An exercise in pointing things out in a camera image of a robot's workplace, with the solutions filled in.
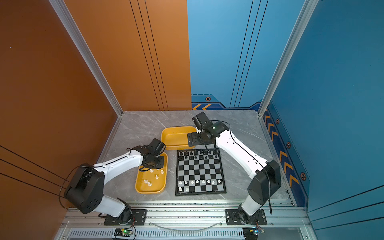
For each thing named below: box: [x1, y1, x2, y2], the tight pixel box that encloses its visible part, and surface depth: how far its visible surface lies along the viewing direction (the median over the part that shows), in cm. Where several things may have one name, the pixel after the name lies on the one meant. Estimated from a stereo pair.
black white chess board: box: [175, 148, 227, 196], surface depth 89 cm
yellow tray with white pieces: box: [135, 152, 169, 194], surface depth 84 cm
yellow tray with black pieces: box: [161, 126, 197, 151], surface depth 107 cm
